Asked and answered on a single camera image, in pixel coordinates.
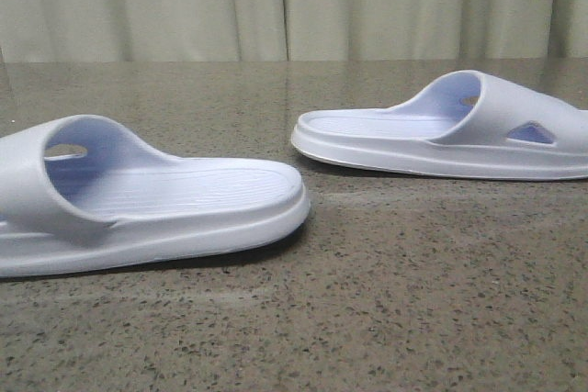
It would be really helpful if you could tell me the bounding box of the light blue slipper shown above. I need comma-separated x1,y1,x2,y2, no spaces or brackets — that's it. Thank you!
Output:
1,115,311,277
291,70,587,181

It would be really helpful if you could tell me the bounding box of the beige pleated curtain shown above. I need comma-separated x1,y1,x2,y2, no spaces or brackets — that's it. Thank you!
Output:
1,0,587,62

